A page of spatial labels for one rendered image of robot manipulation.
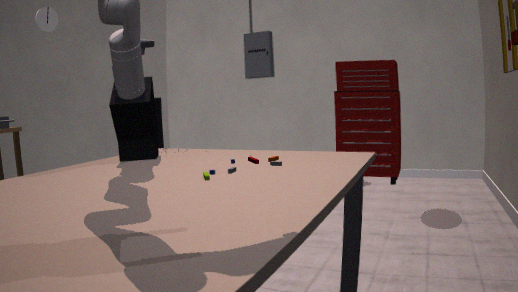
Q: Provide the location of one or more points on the red rod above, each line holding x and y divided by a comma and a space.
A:
253, 160

